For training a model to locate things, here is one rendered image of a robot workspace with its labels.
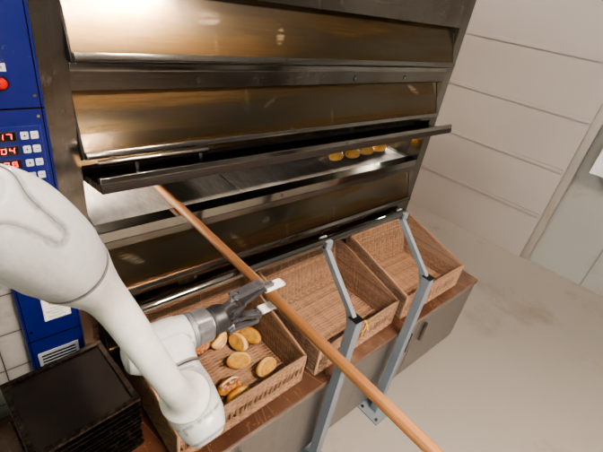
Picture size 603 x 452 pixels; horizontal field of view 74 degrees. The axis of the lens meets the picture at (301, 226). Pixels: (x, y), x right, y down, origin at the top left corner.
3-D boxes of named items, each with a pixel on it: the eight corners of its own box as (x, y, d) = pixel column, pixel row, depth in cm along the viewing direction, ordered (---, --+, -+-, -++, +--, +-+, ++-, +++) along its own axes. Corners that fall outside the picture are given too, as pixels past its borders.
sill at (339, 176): (85, 237, 132) (84, 227, 130) (406, 161, 244) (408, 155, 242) (91, 247, 128) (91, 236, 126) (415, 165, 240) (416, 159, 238)
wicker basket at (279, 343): (116, 366, 157) (109, 314, 143) (236, 310, 193) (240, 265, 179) (176, 468, 129) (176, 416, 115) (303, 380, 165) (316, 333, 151)
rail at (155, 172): (100, 186, 106) (98, 184, 107) (451, 127, 217) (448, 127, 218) (99, 178, 105) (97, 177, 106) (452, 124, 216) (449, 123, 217)
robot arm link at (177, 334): (174, 323, 103) (197, 369, 98) (111, 349, 94) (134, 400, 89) (182, 303, 96) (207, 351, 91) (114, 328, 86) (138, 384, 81)
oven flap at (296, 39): (70, 62, 100) (51, -29, 94) (447, 67, 211) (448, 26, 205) (74, 59, 96) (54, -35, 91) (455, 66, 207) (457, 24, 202)
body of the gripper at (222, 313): (202, 300, 101) (233, 289, 107) (200, 325, 106) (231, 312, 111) (217, 319, 97) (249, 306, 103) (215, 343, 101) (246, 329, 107)
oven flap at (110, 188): (102, 195, 107) (80, 178, 120) (450, 132, 218) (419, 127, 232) (100, 186, 106) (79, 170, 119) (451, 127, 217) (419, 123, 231)
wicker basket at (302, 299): (245, 308, 195) (250, 264, 180) (326, 272, 231) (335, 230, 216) (313, 378, 167) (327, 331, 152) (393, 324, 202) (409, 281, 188)
